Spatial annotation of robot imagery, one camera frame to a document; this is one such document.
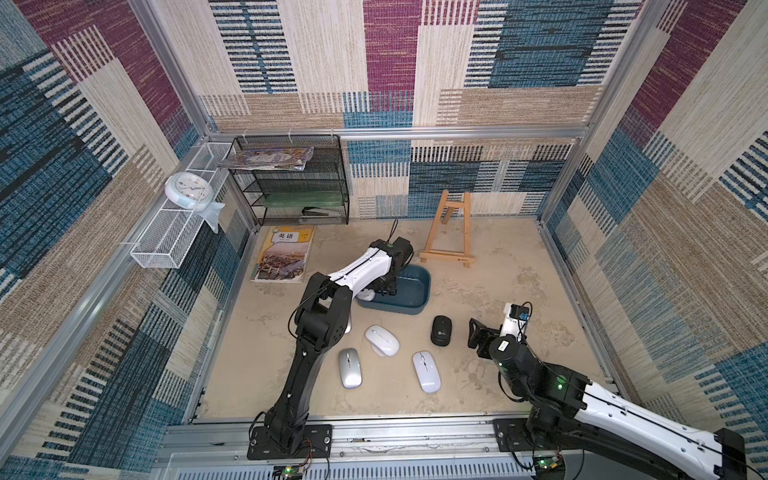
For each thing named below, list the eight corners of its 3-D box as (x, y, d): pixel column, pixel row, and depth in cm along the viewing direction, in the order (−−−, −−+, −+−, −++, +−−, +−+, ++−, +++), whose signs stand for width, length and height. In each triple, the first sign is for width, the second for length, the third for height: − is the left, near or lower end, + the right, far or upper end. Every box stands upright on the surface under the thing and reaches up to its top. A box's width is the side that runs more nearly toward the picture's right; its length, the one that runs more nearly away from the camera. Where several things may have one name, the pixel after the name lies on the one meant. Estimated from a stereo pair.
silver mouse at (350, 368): (343, 391, 84) (342, 388, 81) (338, 353, 90) (337, 349, 88) (364, 386, 84) (363, 383, 82) (358, 349, 91) (357, 345, 89)
